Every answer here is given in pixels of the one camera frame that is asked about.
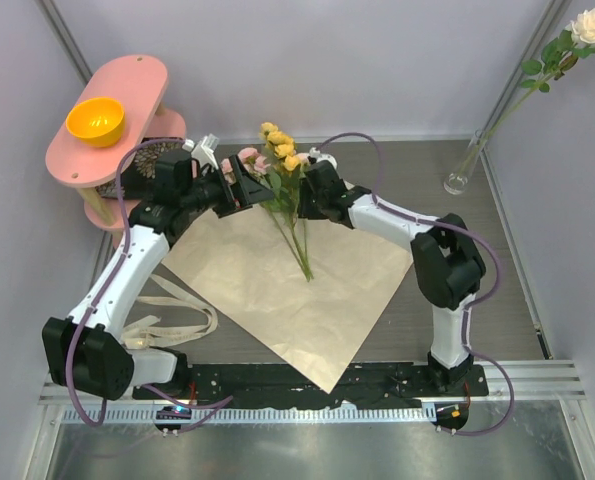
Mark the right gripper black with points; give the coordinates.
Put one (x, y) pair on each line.
(305, 209)

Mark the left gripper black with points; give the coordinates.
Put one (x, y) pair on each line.
(254, 191)

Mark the pink flower stem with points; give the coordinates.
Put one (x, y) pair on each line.
(257, 165)

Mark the orange wrapping paper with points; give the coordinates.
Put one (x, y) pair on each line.
(242, 266)

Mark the cream printed ribbon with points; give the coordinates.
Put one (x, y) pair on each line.
(148, 332)

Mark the white flower stem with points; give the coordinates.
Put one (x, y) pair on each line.
(575, 42)

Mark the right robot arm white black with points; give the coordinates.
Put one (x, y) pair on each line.
(448, 265)

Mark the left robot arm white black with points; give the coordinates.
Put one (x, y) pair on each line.
(84, 350)

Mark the clear glass vase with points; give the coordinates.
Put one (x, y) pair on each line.
(458, 180)

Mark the yellow flower stem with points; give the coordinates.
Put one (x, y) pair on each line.
(282, 146)

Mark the black floral square plate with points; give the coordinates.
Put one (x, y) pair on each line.
(139, 174)

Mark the pink wooden tiered shelf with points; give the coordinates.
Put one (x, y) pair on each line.
(138, 82)

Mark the yellow plastic bowl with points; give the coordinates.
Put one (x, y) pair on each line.
(98, 122)

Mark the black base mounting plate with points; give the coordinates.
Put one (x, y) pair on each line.
(281, 387)

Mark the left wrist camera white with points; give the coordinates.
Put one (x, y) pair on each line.
(203, 151)

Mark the white slotted cable duct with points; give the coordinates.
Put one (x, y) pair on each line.
(346, 413)

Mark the aluminium frame rail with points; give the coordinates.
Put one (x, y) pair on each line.
(531, 380)

